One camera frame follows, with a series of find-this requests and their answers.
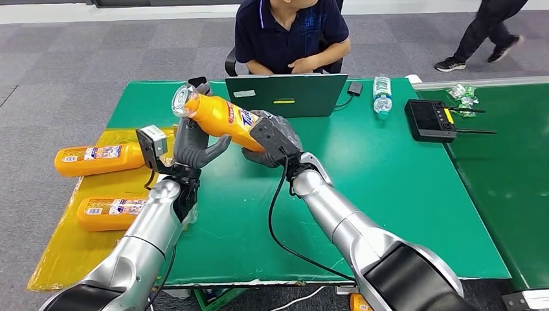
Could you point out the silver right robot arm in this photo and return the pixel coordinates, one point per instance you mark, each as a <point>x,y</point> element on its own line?
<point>343,223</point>

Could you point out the grey metal bracket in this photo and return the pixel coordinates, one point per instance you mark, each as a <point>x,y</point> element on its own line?
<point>345,290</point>

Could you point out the small black adapter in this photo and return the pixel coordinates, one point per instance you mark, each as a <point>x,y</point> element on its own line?
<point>354,88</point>

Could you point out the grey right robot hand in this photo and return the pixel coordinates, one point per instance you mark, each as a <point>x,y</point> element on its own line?
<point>292,137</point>

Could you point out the orange detergent bottle clear cap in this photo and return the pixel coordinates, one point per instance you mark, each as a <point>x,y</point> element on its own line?
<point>103,214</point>
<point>98,161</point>
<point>218,118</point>
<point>359,304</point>

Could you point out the yellow plastic sheet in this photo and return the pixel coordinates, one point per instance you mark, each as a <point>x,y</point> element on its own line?
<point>73,253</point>

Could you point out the small white object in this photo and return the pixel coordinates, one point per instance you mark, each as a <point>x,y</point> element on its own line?
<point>414,78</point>

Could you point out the clear green candy wrapper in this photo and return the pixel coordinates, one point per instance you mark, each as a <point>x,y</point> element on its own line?
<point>457,91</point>
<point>467,113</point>
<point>468,101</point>

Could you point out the clear plastic water bottle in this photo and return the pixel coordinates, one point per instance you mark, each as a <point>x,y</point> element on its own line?
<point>381,96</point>

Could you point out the standing person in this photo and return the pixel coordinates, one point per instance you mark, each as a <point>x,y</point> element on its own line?
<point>476,30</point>

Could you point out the seated person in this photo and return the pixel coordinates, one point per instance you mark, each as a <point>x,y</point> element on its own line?
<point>283,34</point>

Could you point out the green metal table frame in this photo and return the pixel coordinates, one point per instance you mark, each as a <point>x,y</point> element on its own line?
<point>218,298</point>

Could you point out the black smartphone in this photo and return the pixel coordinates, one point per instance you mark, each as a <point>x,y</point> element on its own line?
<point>196,81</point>

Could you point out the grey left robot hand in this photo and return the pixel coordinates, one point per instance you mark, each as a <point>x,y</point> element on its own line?
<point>193,148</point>

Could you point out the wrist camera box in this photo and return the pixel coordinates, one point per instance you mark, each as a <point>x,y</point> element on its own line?
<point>152,141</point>
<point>268,135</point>

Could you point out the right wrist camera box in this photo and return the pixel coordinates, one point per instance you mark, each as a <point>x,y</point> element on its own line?
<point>268,135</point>

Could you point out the dark green laptop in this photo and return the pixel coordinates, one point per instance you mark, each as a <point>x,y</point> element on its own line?
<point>300,92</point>

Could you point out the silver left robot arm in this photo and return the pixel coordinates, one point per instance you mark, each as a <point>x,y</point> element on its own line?
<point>141,244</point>

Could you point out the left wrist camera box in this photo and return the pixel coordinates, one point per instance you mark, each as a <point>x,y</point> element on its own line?
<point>152,141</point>

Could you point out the black controller with antennas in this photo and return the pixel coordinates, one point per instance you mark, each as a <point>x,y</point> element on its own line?
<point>429,120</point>

